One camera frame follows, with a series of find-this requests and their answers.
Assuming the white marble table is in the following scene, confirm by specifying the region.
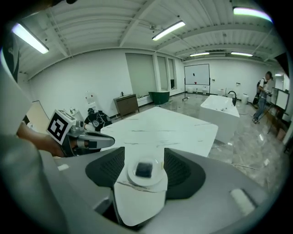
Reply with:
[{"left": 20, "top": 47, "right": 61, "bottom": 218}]
[{"left": 100, "top": 106, "right": 219, "bottom": 227}]

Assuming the green bathtub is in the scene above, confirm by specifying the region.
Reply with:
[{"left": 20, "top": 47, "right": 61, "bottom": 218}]
[{"left": 148, "top": 90, "right": 171, "bottom": 106}]

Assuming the person's left forearm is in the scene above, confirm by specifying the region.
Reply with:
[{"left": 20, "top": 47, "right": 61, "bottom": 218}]
[{"left": 16, "top": 122, "right": 66, "bottom": 159}]

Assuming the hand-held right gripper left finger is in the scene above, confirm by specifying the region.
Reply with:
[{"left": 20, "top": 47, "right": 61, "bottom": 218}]
[{"left": 53, "top": 146, "right": 126, "bottom": 210}]

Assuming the narrow grey window blind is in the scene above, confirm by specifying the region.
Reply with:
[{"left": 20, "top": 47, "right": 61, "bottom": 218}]
[
  {"left": 168, "top": 58, "right": 176, "bottom": 90},
  {"left": 157, "top": 56, "right": 169, "bottom": 91}
]

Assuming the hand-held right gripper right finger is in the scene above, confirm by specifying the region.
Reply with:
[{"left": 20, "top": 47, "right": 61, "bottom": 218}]
[{"left": 163, "top": 147, "right": 269, "bottom": 221}]

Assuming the black bathtub faucet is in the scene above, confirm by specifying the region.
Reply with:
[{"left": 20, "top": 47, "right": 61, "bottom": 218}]
[{"left": 228, "top": 90, "right": 239, "bottom": 107}]

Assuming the brown vanity cabinet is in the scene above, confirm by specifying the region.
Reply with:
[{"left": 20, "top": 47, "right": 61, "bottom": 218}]
[{"left": 113, "top": 93, "right": 140, "bottom": 120}]

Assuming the clear glass plate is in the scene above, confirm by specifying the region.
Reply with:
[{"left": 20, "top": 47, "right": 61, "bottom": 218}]
[{"left": 126, "top": 156, "right": 167, "bottom": 187}]

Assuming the wide grey window blind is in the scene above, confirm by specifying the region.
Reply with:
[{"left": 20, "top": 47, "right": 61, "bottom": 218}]
[{"left": 125, "top": 53, "right": 157, "bottom": 97}]

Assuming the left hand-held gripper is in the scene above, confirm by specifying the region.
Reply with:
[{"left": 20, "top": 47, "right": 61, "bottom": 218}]
[{"left": 46, "top": 109, "right": 115, "bottom": 158}]

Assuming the black bag with cables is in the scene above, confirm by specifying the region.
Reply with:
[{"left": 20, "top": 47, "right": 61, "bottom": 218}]
[{"left": 84, "top": 109, "right": 113, "bottom": 133}]

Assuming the whiteboard on black stand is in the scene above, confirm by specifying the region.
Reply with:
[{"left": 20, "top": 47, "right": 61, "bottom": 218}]
[{"left": 182, "top": 64, "right": 212, "bottom": 101}]

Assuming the white bathtub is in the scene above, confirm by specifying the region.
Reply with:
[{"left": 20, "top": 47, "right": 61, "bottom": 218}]
[{"left": 199, "top": 94, "right": 241, "bottom": 144}]

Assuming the long white floor cable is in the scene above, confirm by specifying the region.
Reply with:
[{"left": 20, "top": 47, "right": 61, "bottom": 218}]
[{"left": 230, "top": 163, "right": 261, "bottom": 171}]

